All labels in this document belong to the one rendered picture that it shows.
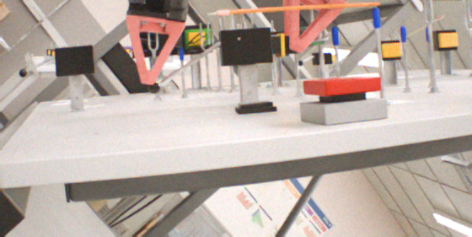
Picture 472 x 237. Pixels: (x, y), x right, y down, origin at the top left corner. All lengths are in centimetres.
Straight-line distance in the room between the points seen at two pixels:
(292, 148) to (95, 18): 788
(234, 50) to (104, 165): 34
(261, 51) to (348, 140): 29
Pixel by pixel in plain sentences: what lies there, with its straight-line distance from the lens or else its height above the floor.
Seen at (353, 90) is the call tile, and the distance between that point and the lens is 53.
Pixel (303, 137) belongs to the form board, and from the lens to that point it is 48.
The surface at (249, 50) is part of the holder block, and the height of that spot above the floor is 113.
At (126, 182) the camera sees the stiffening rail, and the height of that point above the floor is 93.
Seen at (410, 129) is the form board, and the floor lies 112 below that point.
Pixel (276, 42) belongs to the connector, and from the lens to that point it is 77.
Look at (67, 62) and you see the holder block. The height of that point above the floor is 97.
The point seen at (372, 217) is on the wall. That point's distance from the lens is 1000.
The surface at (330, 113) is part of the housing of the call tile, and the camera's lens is 52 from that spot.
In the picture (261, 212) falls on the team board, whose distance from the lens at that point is 918.
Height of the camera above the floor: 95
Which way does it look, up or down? 11 degrees up
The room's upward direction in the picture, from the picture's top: 49 degrees clockwise
